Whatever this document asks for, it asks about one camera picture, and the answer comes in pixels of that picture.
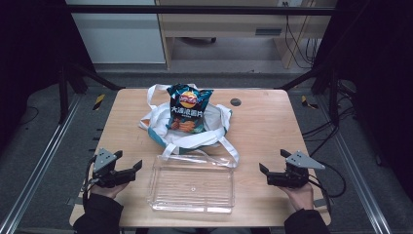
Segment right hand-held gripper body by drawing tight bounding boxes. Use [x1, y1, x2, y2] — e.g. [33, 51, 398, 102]
[266, 149, 326, 189]

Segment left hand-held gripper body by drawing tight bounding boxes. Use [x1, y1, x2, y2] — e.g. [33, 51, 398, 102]
[87, 147, 136, 189]

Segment clear plastic tray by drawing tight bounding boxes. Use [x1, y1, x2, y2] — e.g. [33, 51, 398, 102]
[147, 153, 236, 215]

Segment white teal tote bag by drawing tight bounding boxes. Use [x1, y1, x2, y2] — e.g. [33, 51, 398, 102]
[138, 83, 241, 169]

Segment dark blue chips bag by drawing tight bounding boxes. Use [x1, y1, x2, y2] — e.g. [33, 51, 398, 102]
[166, 83, 214, 136]

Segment person's left hand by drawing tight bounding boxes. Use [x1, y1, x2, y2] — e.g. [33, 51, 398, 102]
[90, 181, 131, 200]

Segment person's right hand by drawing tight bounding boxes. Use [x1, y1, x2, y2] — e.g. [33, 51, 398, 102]
[278, 181, 316, 213]

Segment yellow black tape strip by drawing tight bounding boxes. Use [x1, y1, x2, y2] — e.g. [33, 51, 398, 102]
[299, 95, 319, 110]
[92, 94, 107, 112]

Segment black metal stand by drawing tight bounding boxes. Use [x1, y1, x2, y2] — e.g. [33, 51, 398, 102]
[275, 63, 343, 127]
[57, 60, 127, 125]

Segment dark curtain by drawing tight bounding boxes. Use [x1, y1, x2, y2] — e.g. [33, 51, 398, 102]
[0, 0, 96, 154]
[313, 0, 413, 203]

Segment white cabinet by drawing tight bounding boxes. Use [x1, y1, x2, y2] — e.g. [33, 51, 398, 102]
[65, 0, 167, 65]

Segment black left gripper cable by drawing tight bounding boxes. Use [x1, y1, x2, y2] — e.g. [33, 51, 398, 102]
[82, 155, 98, 211]

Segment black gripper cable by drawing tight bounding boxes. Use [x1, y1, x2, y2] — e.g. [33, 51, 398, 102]
[82, 155, 98, 211]
[306, 160, 347, 215]

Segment black floor cables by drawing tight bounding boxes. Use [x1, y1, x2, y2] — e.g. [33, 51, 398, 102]
[301, 81, 359, 158]

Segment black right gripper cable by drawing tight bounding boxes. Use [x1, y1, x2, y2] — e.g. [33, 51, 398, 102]
[306, 160, 347, 215]

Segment metal floor rail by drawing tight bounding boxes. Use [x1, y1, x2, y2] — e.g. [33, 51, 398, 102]
[0, 93, 83, 234]
[315, 94, 394, 234]

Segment black hanging cables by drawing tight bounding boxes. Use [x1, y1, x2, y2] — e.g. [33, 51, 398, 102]
[282, 1, 321, 70]

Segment black horizontal frame bar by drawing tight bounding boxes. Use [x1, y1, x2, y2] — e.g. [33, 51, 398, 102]
[63, 4, 339, 17]

